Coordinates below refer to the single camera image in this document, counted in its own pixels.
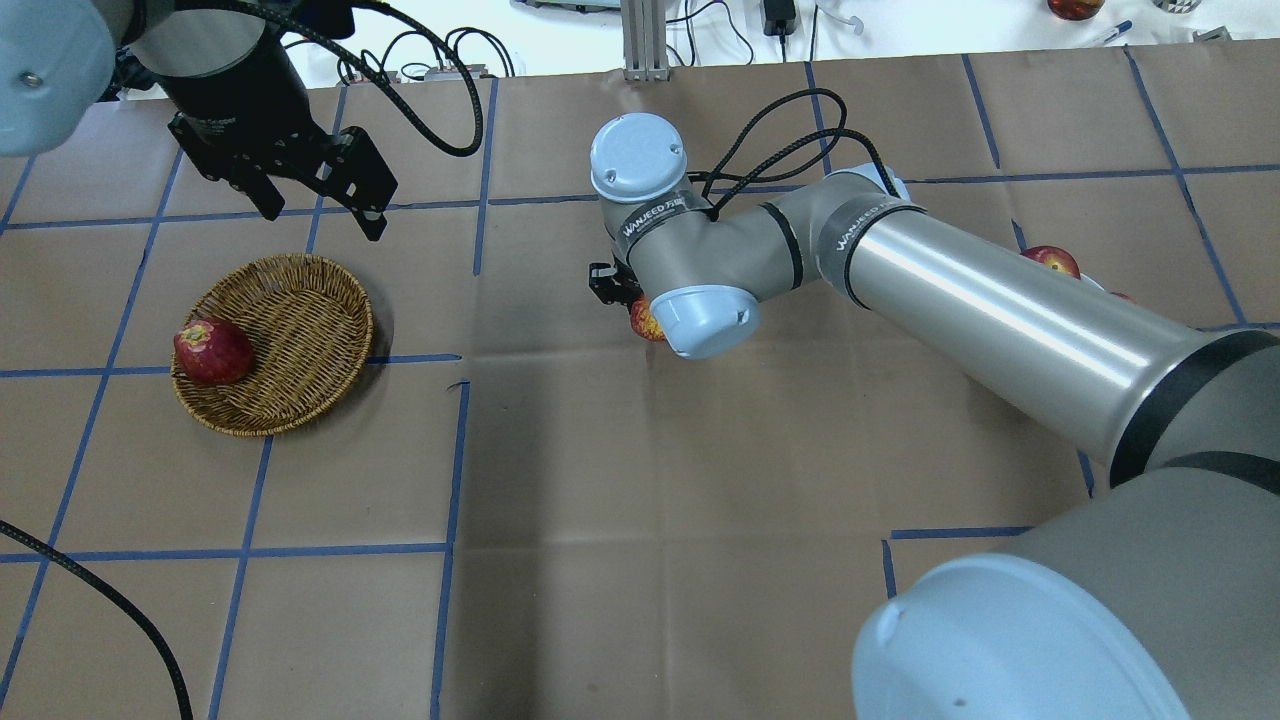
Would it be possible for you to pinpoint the dark drink bottle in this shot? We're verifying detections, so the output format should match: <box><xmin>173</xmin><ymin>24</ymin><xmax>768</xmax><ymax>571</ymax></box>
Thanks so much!
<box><xmin>1044</xmin><ymin>0</ymin><xmax>1106</xmax><ymax>22</ymax></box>

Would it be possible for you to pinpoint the red yellow apple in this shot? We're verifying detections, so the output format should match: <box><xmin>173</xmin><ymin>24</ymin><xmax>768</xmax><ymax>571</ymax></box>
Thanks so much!
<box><xmin>628</xmin><ymin>296</ymin><xmax>666</xmax><ymax>342</ymax></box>

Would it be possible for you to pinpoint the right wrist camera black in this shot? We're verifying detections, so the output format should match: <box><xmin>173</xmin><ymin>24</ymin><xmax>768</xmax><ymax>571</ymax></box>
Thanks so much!
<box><xmin>588</xmin><ymin>263</ymin><xmax>643</xmax><ymax>307</ymax></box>

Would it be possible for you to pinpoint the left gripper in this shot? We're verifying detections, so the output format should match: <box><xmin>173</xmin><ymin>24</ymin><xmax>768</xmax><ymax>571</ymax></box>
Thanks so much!
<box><xmin>168</xmin><ymin>96</ymin><xmax>398</xmax><ymax>242</ymax></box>

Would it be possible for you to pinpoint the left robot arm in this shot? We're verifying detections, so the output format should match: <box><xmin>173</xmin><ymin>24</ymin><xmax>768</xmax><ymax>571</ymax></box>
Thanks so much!
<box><xmin>1</xmin><ymin>1</ymin><xmax>398</xmax><ymax>241</ymax></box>

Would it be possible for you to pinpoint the white blue pen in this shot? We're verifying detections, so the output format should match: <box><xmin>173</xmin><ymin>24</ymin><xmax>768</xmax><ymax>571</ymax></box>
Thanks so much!
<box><xmin>1079</xmin><ymin>19</ymin><xmax>1134</xmax><ymax>47</ymax></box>

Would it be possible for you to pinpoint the red apple on plate far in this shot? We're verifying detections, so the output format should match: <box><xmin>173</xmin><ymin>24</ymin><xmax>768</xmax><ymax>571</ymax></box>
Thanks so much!
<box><xmin>1020</xmin><ymin>245</ymin><xmax>1082</xmax><ymax>281</ymax></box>

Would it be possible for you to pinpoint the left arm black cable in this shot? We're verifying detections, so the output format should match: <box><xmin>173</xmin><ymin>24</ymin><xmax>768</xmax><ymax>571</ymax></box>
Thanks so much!
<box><xmin>200</xmin><ymin>0</ymin><xmax>486</xmax><ymax>158</ymax></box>

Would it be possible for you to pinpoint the aluminium frame post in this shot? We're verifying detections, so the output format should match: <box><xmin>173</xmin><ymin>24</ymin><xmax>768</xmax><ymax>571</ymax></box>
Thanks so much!
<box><xmin>620</xmin><ymin>0</ymin><xmax>671</xmax><ymax>82</ymax></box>

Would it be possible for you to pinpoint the dark red apple in basket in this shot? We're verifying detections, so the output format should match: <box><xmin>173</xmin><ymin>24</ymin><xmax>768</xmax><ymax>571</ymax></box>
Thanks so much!
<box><xmin>173</xmin><ymin>318</ymin><xmax>256</xmax><ymax>386</ymax></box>

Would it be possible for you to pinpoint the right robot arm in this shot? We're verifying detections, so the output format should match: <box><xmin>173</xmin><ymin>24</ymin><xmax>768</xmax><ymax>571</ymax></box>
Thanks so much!
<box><xmin>589</xmin><ymin>113</ymin><xmax>1279</xmax><ymax>719</ymax></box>

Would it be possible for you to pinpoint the black power adapter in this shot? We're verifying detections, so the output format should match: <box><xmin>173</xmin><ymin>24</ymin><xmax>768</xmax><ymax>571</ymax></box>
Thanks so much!
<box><xmin>760</xmin><ymin>0</ymin><xmax>797</xmax><ymax>38</ymax></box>

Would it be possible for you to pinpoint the round wicker basket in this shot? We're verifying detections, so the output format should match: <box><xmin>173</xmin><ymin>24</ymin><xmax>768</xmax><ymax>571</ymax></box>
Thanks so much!
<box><xmin>170</xmin><ymin>252</ymin><xmax>376</xmax><ymax>437</ymax></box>

